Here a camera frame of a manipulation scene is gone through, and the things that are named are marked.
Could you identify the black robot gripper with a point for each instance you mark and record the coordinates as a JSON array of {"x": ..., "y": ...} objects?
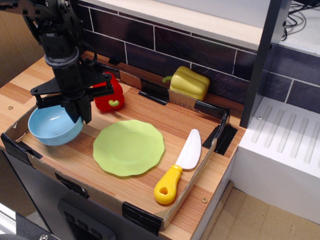
[{"x": 80, "y": 81}]

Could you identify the light blue bowl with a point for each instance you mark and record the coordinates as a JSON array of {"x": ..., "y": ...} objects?
[{"x": 53, "y": 126}]

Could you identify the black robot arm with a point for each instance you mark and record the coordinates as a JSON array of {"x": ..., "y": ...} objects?
[{"x": 57, "y": 28}]

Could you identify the light green plate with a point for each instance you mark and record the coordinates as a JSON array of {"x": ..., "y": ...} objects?
[{"x": 128, "y": 148}]

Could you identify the cardboard fence with black tape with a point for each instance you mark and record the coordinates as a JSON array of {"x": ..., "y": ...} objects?
[{"x": 53, "y": 175}]

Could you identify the red toy bell pepper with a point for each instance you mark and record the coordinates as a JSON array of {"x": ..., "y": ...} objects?
[{"x": 113, "y": 101}]

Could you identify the yellow toy bell pepper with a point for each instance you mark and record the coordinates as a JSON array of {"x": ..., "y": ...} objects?
[{"x": 187, "y": 82}]

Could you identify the grey toy oven front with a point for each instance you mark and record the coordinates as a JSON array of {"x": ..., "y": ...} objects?
[{"x": 83, "y": 226}]

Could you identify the white toy sink drainboard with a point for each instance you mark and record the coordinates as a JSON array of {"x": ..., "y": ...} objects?
[{"x": 278, "y": 159}]

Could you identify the yellow handled toy knife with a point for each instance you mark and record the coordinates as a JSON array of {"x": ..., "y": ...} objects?
[{"x": 166, "y": 189}]

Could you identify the dark grey vertical post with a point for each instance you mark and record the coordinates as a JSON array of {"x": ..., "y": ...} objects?
[{"x": 271, "y": 36}]

